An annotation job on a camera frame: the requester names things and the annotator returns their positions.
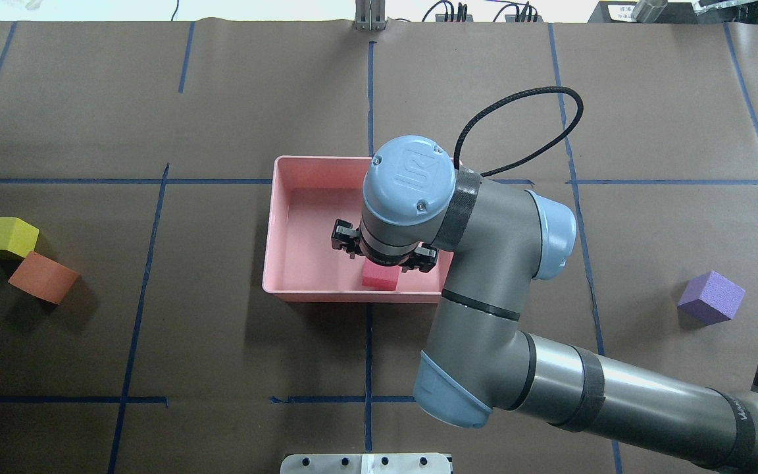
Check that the red foam block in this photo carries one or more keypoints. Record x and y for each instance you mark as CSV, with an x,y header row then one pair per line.
x,y
381,278

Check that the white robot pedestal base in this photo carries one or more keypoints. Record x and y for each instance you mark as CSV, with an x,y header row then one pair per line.
x,y
427,462

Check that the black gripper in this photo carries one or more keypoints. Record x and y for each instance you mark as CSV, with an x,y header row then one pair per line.
x,y
346,238

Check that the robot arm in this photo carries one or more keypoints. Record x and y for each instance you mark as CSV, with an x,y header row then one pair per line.
x,y
417,202

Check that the orange foam block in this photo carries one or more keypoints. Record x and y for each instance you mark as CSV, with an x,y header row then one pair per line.
x,y
43,278

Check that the purple foam block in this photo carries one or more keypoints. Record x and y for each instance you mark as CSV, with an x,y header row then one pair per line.
x,y
711,298

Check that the yellow foam block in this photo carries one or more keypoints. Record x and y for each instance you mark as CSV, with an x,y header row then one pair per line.
x,y
17,238

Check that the pink plastic bin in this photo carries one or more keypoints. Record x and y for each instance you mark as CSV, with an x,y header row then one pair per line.
x,y
309,193

